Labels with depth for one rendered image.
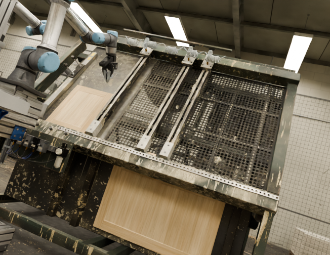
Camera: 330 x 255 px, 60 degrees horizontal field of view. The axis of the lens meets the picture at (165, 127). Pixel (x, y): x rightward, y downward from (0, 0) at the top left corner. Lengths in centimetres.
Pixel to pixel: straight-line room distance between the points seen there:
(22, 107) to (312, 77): 671
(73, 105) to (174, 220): 126
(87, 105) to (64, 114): 20
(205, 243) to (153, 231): 39
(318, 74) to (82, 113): 612
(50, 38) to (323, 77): 662
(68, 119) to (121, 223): 93
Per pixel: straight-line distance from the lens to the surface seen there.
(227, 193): 191
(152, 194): 223
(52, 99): 265
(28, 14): 244
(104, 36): 207
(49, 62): 176
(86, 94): 263
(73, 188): 250
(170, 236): 222
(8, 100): 162
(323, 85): 756
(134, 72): 269
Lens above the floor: 85
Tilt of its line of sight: 8 degrees up
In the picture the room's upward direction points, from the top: 18 degrees clockwise
